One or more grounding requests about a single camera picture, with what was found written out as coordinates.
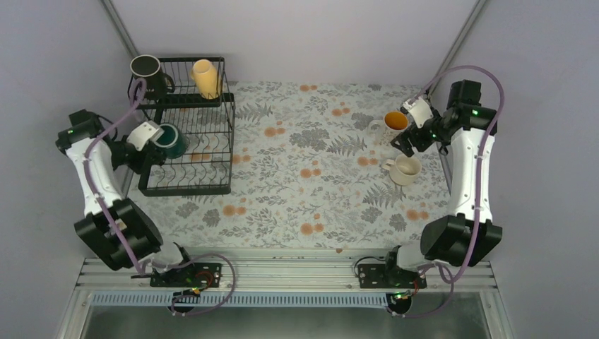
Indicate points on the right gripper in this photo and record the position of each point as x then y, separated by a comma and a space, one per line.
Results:
406, 146

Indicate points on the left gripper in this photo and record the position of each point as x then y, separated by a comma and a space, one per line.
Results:
150, 152

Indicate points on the floral white mug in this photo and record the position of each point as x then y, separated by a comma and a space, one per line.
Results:
386, 129

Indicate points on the beige mug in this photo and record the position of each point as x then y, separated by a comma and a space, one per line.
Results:
403, 170

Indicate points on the dark green mug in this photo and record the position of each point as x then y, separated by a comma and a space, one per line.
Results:
172, 141

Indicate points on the yellow cup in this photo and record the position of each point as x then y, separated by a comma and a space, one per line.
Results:
207, 80

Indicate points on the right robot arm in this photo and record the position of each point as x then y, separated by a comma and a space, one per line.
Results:
466, 234

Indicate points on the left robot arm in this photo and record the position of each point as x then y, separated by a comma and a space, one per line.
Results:
114, 228

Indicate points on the black mug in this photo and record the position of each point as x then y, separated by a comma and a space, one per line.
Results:
158, 83

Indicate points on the floral tablecloth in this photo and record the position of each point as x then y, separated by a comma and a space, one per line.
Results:
305, 173

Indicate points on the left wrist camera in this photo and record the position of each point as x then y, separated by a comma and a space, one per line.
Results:
144, 133

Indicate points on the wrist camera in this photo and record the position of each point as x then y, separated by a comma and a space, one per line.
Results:
144, 133
419, 109

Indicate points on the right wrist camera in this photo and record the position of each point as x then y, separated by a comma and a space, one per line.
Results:
419, 109

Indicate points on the black wire dish rack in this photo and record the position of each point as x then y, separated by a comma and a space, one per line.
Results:
205, 123

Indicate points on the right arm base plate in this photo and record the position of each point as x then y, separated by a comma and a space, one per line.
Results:
375, 272

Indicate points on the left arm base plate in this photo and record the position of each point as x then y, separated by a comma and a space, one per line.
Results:
197, 275

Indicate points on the slotted cable duct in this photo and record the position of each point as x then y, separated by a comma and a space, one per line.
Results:
246, 299

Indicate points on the aluminium rail frame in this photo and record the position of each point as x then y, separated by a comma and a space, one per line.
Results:
472, 308

